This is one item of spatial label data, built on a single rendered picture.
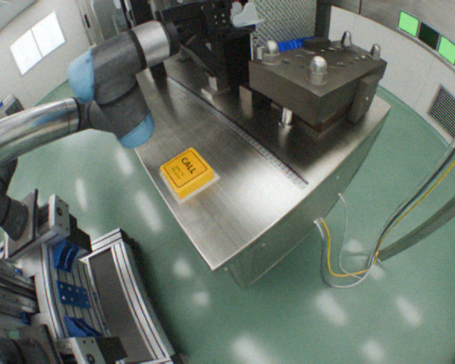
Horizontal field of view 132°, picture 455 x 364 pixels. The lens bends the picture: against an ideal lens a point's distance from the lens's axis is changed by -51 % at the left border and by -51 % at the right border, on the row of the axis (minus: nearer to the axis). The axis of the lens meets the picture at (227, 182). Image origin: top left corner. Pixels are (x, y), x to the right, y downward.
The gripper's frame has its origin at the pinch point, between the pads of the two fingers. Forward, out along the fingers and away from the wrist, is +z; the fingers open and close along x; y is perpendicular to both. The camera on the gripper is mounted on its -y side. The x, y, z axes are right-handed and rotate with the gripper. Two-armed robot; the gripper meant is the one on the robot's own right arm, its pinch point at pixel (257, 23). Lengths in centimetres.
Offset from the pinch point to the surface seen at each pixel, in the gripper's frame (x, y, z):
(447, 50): -35.6, 9.0, 29.4
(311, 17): -0.2, 0.6, 19.3
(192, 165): -10.5, -16.7, -24.7
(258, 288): -30, -109, -22
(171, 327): -21, -109, -76
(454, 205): -72, -36, 46
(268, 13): -0.2, 2.3, 2.9
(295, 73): -13.1, -6.2, -3.8
